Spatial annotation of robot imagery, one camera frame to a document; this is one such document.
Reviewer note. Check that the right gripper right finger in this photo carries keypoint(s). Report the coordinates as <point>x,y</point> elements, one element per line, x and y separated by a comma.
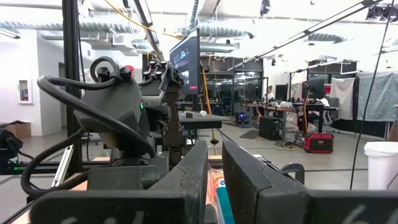
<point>280,202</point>

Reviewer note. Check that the black computer monitor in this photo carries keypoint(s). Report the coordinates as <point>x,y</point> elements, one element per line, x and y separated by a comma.
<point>186,62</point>

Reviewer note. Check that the person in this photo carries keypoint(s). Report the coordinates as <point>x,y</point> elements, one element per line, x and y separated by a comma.
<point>270,93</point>

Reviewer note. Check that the white wall cabinet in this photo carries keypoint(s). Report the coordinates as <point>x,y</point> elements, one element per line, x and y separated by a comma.
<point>25,91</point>

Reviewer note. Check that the red black box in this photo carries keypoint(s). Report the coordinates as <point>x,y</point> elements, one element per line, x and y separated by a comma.
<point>318,143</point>

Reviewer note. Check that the silver aluminium rail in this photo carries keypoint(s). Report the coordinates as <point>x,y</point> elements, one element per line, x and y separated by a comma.
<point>62,166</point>

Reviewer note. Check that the black aluminium table frame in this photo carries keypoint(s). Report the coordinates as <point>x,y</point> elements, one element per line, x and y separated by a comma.
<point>71,62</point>

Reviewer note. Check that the blue Maruchan noodle pack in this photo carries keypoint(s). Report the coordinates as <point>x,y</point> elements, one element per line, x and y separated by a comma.
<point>225,205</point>

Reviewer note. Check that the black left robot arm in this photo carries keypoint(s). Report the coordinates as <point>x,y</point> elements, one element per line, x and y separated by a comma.
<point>115,105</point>

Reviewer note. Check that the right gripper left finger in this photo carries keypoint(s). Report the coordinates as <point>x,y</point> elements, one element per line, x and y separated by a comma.
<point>140,205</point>

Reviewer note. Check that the white hanging cloth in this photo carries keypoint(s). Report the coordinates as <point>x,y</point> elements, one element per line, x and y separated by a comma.
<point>342,96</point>

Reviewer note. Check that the cardboard box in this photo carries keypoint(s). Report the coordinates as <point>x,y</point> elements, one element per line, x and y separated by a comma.
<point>20,129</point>

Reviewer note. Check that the black computer tower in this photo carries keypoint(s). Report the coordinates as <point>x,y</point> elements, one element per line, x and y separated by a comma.
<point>269,128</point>

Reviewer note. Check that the orange Maruchan noodle pack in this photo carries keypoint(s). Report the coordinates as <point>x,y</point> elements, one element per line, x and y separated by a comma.
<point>214,186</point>

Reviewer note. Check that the grey desk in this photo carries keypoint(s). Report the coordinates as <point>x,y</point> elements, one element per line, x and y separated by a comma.
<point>202,120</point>

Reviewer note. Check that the white trash bin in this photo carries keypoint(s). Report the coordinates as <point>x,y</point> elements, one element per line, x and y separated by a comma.
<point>382,165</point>

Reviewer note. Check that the grey hanging tarp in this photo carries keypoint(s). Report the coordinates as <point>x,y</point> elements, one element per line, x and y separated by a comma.
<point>381,96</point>

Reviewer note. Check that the black device green light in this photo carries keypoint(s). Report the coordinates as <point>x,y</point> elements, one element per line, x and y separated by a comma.
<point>9,149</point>

